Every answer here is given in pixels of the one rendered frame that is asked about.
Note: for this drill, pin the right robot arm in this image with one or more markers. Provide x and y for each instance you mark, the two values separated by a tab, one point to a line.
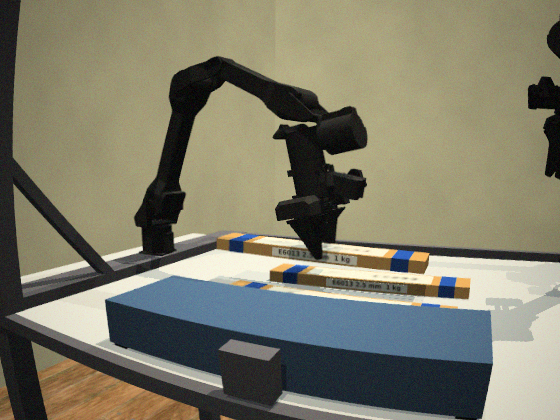
550	96

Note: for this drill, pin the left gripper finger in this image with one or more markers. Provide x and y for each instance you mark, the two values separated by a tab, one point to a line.
310	233
329	226

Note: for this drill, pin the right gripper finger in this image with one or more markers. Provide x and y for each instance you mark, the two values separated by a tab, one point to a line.
557	173
553	152

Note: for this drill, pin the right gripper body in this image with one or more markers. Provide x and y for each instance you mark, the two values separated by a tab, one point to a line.
552	119

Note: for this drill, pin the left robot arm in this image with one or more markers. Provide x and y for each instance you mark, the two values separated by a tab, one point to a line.
338	132

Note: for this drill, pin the orange welding electrode pack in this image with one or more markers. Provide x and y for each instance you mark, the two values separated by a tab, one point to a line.
405	284

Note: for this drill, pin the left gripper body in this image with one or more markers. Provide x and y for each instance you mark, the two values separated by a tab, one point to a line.
306	176

